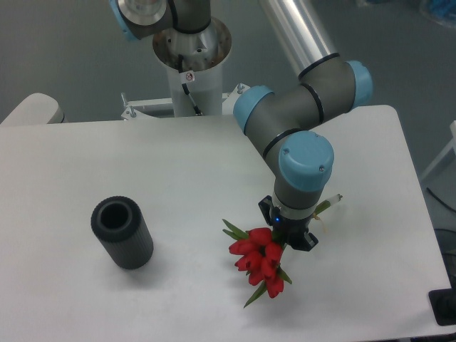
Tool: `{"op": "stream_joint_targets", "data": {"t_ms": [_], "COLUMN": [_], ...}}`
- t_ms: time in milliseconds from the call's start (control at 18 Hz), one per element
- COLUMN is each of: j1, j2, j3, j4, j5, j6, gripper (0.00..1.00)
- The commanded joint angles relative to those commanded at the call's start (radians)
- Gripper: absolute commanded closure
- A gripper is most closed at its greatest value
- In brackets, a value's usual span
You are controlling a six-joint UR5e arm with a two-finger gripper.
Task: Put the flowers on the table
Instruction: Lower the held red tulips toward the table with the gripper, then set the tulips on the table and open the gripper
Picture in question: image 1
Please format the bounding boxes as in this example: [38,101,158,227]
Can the dark grey ribbed vase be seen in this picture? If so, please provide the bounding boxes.
[90,196,154,270]

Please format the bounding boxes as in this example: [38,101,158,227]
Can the black cable on floor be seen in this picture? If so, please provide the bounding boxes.
[427,187,456,212]

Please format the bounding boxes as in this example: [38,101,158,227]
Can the black device at table edge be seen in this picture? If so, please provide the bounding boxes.
[428,289,455,326]

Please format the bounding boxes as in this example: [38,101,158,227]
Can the white metal base frame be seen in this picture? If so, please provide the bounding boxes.
[120,83,250,120]

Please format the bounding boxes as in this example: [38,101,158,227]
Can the red tulip bouquet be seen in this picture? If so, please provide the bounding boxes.
[222,194,343,306]

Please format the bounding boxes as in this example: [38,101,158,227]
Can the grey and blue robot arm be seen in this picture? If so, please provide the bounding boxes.
[110,1,373,251]

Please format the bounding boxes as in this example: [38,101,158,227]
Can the white furniture at right edge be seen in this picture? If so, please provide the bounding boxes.
[420,121,455,183]

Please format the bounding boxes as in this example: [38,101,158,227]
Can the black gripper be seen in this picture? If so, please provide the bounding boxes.
[258,195,318,251]

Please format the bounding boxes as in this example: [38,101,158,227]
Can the blue plastic bag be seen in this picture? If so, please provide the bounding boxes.
[420,0,455,28]

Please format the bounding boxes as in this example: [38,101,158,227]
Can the white chair armrest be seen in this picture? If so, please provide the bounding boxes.
[1,93,66,127]

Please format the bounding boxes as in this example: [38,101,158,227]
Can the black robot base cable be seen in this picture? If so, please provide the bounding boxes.
[177,53,204,117]

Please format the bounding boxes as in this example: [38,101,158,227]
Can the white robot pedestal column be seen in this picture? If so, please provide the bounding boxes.
[152,17,232,117]

